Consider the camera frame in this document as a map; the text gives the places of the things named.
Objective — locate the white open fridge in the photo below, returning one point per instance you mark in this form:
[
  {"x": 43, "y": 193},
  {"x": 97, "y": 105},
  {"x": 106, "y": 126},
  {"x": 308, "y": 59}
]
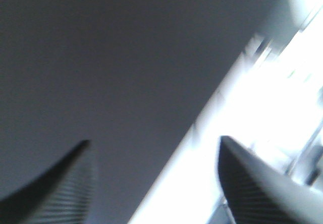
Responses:
[{"x": 270, "y": 102}]

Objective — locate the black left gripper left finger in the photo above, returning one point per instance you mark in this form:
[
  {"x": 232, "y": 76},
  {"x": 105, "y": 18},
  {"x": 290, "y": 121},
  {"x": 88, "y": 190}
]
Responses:
[{"x": 62, "y": 194}]

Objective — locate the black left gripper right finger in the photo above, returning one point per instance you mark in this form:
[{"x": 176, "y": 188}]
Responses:
[{"x": 256, "y": 193}]

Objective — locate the fridge door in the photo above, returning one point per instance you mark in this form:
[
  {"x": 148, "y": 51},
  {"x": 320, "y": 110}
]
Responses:
[{"x": 130, "y": 75}]

